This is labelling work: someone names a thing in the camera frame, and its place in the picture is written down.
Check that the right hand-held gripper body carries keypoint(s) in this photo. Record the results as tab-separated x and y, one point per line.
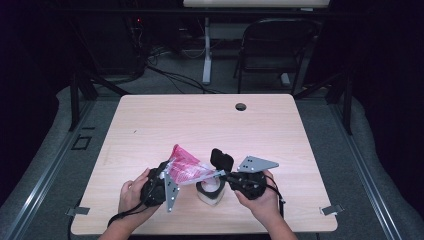
250	183

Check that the black folding chair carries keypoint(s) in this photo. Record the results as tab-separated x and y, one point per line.
276	43

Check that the clear seasoning jar black lid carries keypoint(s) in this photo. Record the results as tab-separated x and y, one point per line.
220	160

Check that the aluminium floor rail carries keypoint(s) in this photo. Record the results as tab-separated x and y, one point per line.
363	173
43	173

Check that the grey metal corner bracket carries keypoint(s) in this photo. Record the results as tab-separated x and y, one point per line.
331	209
78	211

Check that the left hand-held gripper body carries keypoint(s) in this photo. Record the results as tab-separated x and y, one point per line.
155	191

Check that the person's left hand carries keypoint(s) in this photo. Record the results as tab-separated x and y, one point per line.
130	196

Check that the pink and white seasoning bag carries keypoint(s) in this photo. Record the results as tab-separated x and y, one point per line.
186	166

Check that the dark computer tower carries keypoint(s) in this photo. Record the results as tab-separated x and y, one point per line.
116	46

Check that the white desk leg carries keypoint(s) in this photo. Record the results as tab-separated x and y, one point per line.
207	56

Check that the person's right hand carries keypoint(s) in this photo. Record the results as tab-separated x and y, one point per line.
266	208

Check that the black metal stand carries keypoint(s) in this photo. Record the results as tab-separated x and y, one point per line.
346	103
75	100

